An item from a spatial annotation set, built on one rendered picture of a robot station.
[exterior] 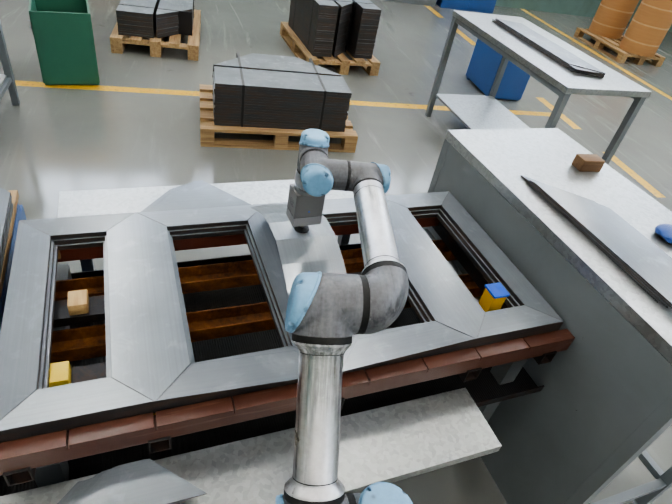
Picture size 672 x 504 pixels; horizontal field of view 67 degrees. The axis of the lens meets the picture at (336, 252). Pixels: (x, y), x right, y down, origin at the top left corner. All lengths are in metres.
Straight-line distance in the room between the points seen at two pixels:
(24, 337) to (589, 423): 1.63
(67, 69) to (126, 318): 3.58
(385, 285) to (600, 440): 1.06
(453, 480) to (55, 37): 4.13
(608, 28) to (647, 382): 8.50
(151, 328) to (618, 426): 1.36
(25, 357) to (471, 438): 1.17
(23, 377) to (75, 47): 3.67
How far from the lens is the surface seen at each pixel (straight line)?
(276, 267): 1.59
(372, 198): 1.16
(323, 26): 5.55
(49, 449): 1.30
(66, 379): 1.42
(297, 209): 1.38
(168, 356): 1.35
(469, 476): 2.34
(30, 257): 1.68
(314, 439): 0.98
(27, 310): 1.53
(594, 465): 1.90
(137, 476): 1.35
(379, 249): 1.05
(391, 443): 1.48
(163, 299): 1.49
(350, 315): 0.94
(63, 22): 4.71
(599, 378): 1.77
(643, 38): 9.24
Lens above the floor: 1.92
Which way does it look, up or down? 39 degrees down
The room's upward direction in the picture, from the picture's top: 12 degrees clockwise
